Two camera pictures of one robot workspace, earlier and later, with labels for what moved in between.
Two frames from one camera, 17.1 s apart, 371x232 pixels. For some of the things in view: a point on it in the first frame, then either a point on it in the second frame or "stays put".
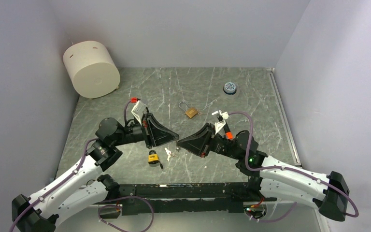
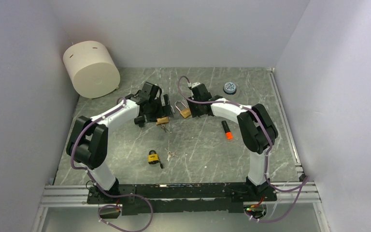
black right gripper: (199, 143) -> (194, 113)
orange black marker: (228, 134) stays put
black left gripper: (154, 134) -> (164, 111)
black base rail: (187, 197) stays put
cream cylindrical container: (92, 69) stays put
